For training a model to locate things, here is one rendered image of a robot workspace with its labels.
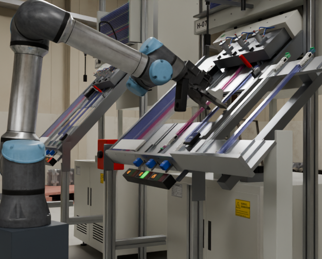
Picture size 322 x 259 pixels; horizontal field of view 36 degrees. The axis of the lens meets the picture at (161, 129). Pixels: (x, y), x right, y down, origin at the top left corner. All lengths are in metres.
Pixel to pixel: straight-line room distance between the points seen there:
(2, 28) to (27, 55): 5.14
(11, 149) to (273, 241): 0.78
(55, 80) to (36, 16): 5.58
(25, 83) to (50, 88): 5.42
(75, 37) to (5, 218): 0.54
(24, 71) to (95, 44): 0.24
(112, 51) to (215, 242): 0.95
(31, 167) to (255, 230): 0.86
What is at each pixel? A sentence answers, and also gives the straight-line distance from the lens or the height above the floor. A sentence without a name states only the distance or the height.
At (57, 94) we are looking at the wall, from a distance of 7.04.
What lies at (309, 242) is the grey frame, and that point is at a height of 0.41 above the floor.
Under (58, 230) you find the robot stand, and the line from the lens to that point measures 1.43.
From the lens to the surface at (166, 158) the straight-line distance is 1.72.
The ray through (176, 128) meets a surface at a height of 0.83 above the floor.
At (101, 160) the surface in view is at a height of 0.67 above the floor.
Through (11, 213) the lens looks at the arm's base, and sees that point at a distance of 1.40.
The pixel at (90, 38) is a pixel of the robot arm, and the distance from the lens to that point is 1.48.
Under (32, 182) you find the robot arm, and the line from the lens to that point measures 1.40.
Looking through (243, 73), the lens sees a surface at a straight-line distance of 1.99.
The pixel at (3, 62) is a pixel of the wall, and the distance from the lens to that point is 6.64.
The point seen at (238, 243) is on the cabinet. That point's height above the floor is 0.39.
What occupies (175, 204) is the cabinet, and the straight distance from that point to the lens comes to 2.34.
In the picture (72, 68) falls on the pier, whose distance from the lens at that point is 7.09.
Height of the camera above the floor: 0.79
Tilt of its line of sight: 1 degrees up
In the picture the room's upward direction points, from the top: straight up
